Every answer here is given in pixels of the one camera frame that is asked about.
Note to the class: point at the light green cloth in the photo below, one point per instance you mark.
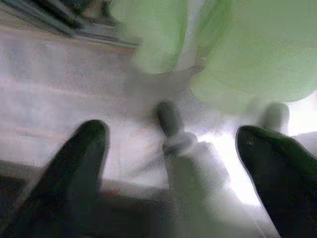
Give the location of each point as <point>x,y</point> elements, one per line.
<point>247,49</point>

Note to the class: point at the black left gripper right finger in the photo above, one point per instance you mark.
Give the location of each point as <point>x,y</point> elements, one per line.
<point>284,186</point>

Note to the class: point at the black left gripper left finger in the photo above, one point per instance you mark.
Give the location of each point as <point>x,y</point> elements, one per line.
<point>62,188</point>

